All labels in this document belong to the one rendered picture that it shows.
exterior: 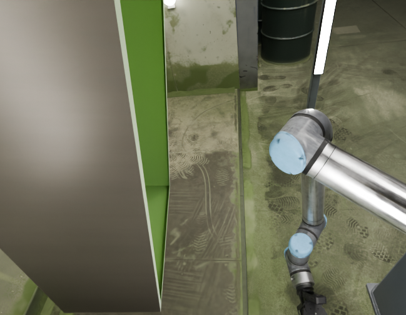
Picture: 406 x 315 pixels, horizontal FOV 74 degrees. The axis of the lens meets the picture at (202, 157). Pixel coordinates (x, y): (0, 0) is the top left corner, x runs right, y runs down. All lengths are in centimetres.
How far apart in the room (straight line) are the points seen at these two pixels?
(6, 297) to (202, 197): 118
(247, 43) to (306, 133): 196
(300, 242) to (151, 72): 89
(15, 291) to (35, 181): 129
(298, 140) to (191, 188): 129
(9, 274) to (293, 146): 153
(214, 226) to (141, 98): 98
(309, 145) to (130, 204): 49
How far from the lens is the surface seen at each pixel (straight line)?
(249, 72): 281
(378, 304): 167
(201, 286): 161
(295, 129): 80
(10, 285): 180
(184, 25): 265
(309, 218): 124
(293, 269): 133
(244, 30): 264
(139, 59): 102
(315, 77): 197
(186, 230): 177
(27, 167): 53
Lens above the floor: 155
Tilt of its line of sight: 45 degrees down
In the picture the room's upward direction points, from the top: 11 degrees counter-clockwise
